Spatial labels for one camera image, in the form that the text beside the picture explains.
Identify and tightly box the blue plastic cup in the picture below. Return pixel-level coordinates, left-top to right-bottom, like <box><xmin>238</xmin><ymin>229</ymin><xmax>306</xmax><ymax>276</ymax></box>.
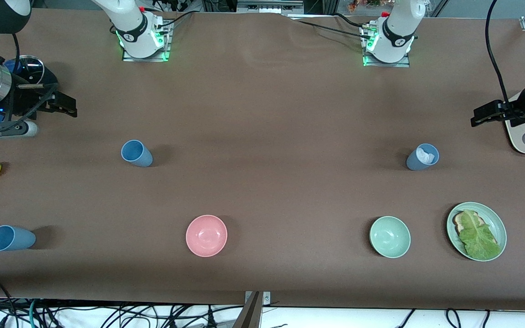
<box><xmin>121</xmin><ymin>140</ymin><xmax>154</xmax><ymax>168</ymax></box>
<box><xmin>0</xmin><ymin>225</ymin><xmax>36</xmax><ymax>252</ymax></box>

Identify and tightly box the blue cup with white paper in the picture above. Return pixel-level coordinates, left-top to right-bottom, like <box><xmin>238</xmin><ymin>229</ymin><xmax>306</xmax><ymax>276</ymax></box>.
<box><xmin>406</xmin><ymin>143</ymin><xmax>440</xmax><ymax>171</ymax></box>

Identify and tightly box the glass lid with blue knob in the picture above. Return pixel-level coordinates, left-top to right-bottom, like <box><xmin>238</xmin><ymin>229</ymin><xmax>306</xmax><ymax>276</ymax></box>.
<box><xmin>4</xmin><ymin>55</ymin><xmax>45</xmax><ymax>85</ymax></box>

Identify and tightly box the light green plate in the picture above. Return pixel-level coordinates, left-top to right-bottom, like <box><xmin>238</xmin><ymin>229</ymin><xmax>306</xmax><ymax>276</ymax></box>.
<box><xmin>446</xmin><ymin>202</ymin><xmax>508</xmax><ymax>262</ymax></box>

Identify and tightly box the toast bread slice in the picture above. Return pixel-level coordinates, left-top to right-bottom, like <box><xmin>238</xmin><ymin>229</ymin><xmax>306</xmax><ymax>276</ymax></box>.
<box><xmin>453</xmin><ymin>211</ymin><xmax>486</xmax><ymax>237</ymax></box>

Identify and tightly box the green lettuce leaf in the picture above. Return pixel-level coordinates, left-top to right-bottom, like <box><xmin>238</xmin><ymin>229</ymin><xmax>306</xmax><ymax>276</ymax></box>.
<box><xmin>458</xmin><ymin>210</ymin><xmax>502</xmax><ymax>261</ymax></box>

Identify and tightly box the light green bowl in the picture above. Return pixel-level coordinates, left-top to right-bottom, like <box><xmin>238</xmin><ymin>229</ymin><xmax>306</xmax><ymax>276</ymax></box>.
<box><xmin>369</xmin><ymin>215</ymin><xmax>412</xmax><ymax>259</ymax></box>

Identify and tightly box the pink bowl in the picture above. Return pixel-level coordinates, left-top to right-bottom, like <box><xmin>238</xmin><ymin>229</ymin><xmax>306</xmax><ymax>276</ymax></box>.
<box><xmin>185</xmin><ymin>215</ymin><xmax>228</xmax><ymax>258</ymax></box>

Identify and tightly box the brown table cover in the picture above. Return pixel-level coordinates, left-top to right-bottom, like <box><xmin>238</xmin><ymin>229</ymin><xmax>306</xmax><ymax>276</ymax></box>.
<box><xmin>0</xmin><ymin>8</ymin><xmax>525</xmax><ymax>313</ymax></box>

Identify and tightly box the dark slanted pole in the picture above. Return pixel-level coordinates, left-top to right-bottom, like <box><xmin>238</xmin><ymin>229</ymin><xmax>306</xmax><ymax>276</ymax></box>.
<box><xmin>232</xmin><ymin>292</ymin><xmax>263</xmax><ymax>328</ymax></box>

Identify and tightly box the black pot with blue handle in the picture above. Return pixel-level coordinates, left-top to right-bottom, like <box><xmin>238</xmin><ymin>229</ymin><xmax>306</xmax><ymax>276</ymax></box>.
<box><xmin>0</xmin><ymin>55</ymin><xmax>58</xmax><ymax>133</ymax></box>

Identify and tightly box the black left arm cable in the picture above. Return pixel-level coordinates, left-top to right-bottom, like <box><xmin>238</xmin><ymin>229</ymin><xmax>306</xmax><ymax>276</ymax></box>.
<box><xmin>485</xmin><ymin>0</ymin><xmax>516</xmax><ymax>120</ymax></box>

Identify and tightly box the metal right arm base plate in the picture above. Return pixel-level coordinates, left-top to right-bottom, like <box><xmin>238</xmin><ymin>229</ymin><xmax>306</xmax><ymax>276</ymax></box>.
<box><xmin>122</xmin><ymin>20</ymin><xmax>172</xmax><ymax>62</ymax></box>

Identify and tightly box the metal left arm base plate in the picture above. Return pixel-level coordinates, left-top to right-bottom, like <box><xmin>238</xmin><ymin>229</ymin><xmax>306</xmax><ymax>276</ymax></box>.
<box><xmin>361</xmin><ymin>25</ymin><xmax>412</xmax><ymax>68</ymax></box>

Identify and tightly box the black right base cable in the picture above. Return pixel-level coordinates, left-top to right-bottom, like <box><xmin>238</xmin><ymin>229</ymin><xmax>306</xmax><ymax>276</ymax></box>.
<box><xmin>154</xmin><ymin>11</ymin><xmax>196</xmax><ymax>35</ymax></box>

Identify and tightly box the black base cable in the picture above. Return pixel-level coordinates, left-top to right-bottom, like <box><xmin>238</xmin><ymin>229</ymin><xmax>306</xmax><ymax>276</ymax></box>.
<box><xmin>154</xmin><ymin>11</ymin><xmax>196</xmax><ymax>35</ymax></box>
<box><xmin>334</xmin><ymin>13</ymin><xmax>370</xmax><ymax>30</ymax></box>
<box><xmin>296</xmin><ymin>20</ymin><xmax>370</xmax><ymax>41</ymax></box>

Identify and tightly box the black left base cable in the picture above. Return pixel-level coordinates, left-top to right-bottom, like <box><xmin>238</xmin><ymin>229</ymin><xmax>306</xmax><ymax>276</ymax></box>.
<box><xmin>334</xmin><ymin>13</ymin><xmax>370</xmax><ymax>30</ymax></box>
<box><xmin>296</xmin><ymin>20</ymin><xmax>370</xmax><ymax>41</ymax></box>

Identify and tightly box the green floor cable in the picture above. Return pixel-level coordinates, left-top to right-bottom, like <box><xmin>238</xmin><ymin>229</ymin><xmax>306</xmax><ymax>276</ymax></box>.
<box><xmin>28</xmin><ymin>298</ymin><xmax>41</xmax><ymax>328</ymax></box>

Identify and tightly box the grey metal background frame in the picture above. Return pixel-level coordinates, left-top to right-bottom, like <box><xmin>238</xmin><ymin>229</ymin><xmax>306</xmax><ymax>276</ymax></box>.
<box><xmin>237</xmin><ymin>0</ymin><xmax>305</xmax><ymax>15</ymax></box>

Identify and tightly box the silver table edge bracket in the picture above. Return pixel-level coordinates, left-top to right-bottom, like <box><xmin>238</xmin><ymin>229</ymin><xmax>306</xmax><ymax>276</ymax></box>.
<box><xmin>244</xmin><ymin>291</ymin><xmax>272</xmax><ymax>306</ymax></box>

